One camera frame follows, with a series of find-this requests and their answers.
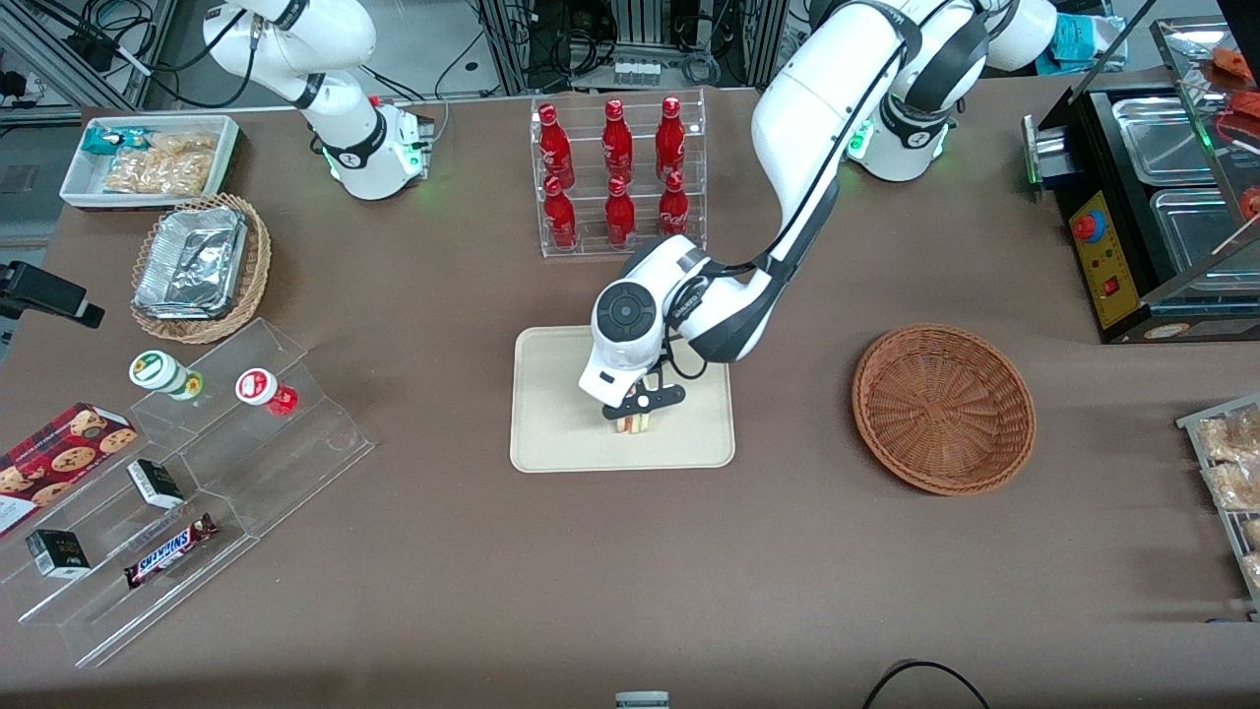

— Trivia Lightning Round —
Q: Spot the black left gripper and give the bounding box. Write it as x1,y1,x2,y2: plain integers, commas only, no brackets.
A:
601,382,687,433

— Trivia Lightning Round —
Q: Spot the beige rectangular serving tray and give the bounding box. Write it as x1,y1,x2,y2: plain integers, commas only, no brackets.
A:
510,321,736,474

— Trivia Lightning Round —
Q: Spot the brown round wicker basket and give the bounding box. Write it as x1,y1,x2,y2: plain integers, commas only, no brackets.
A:
851,324,1037,496

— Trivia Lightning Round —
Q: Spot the oval wicker basket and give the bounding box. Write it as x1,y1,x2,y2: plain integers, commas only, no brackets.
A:
130,193,273,345

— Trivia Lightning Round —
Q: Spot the aluminium foil tray stack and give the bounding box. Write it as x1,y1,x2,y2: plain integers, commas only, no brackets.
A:
133,205,249,321

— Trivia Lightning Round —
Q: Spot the tray of wrapped pastries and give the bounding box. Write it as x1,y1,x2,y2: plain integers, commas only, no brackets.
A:
1175,394,1260,623

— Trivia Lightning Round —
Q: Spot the red cola bottle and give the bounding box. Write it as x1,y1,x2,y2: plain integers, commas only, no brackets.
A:
543,175,579,250
537,103,576,188
601,98,635,184
656,96,687,182
604,176,638,248
657,170,691,239

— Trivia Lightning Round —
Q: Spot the clear acrylic bottle rack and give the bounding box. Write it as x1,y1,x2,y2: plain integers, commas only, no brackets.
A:
532,89,708,259

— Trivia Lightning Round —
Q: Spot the clear acrylic stepped shelf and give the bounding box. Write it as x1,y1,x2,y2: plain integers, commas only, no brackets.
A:
0,317,376,670

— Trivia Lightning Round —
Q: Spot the red lid cup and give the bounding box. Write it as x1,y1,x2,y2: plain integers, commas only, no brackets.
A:
235,367,299,418

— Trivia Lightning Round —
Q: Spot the snickers chocolate bar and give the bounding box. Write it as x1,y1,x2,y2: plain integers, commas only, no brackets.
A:
124,514,220,590

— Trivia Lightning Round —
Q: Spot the small black box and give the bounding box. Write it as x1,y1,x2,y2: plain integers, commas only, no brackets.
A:
26,530,92,579
127,459,186,511

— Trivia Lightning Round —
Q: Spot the green lid cup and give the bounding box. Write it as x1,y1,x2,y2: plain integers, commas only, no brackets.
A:
129,351,206,403

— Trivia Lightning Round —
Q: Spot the black food warmer cabinet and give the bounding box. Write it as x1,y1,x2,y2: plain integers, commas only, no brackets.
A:
1022,15,1260,346

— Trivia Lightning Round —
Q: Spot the clear bag of chips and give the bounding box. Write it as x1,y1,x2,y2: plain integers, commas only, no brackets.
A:
103,132,221,197

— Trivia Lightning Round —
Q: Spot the red cookie box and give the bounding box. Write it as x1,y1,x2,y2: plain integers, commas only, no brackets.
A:
0,402,139,539

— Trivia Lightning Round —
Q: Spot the teal plastic bag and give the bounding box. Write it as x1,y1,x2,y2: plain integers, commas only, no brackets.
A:
1051,14,1125,66

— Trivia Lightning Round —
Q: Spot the steel warmer pan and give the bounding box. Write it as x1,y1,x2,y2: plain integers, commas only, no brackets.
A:
1149,186,1260,275
1110,96,1220,187

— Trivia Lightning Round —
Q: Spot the teal snack packet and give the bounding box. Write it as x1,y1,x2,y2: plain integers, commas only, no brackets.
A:
82,127,151,158

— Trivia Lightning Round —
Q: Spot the white rectangular snack bin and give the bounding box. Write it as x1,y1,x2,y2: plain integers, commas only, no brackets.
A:
59,114,242,212

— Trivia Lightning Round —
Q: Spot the red fried food piece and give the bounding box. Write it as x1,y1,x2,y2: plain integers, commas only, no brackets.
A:
1213,47,1260,117

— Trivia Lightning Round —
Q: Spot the black cable loop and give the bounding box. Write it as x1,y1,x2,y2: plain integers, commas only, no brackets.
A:
863,660,991,709

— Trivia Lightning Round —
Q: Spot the black clamp mount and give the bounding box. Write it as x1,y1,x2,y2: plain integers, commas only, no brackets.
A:
0,261,106,330

